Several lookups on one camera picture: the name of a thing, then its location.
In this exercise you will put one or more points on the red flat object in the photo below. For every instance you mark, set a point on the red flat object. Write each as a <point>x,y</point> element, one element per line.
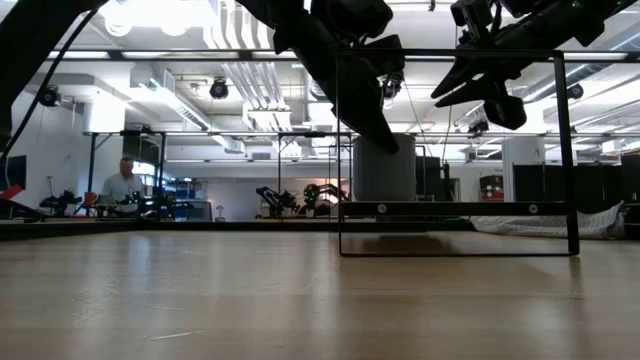
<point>10,192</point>

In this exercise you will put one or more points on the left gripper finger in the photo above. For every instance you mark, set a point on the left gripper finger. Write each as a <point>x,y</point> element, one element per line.
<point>365,105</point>
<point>390,55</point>

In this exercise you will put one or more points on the black station frame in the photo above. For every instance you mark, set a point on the black station frame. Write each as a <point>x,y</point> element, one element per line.
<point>91,170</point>
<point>279,165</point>

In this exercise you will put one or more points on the black ceiling spotlight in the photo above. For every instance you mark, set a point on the black ceiling spotlight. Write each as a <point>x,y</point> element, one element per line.
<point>50,96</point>
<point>219,89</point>
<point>575,91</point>

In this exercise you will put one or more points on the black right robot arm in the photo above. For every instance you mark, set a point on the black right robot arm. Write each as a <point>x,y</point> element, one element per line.
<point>590,20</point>

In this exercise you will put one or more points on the white ceiling duct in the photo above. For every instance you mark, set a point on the white ceiling duct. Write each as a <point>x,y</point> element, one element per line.
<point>175,107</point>

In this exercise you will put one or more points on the person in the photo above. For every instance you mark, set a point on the person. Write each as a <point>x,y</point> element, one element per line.
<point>122,187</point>

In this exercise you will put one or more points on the white cloth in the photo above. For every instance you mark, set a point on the white cloth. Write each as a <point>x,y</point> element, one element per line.
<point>550,225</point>

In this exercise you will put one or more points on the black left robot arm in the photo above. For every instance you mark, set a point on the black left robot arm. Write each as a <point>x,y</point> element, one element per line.
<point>30,40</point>

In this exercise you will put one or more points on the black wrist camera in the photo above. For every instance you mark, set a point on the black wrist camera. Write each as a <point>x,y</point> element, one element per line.
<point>393,85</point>
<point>507,114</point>

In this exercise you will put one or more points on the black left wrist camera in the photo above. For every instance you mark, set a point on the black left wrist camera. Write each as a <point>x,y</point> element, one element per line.
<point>393,85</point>

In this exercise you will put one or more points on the red tool cabinet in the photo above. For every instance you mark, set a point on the red tool cabinet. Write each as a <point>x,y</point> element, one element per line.
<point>492,189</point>

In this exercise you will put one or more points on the black wall monitor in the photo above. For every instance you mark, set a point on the black wall monitor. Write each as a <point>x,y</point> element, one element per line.
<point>12,172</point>

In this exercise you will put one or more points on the grey ribbed mug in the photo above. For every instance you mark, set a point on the grey ribbed mug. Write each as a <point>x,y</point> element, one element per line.
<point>385,175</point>

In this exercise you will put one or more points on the black cabinet row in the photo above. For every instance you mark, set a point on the black cabinet row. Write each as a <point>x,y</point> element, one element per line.
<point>575,182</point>

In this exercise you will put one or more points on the black table rig frame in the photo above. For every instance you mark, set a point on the black table rig frame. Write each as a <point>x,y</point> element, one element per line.
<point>200,226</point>

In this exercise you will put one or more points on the wooden shelf black metal frame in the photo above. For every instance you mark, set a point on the wooden shelf black metal frame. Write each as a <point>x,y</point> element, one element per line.
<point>450,208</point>

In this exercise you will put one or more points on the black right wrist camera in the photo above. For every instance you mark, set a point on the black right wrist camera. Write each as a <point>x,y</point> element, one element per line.
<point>507,114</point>

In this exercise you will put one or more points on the black background robot arm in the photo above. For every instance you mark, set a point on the black background robot arm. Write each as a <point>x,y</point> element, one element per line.
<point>60,201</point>
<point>275,200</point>

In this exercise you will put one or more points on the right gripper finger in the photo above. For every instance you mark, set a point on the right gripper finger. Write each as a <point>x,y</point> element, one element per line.
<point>480,92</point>
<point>467,75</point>

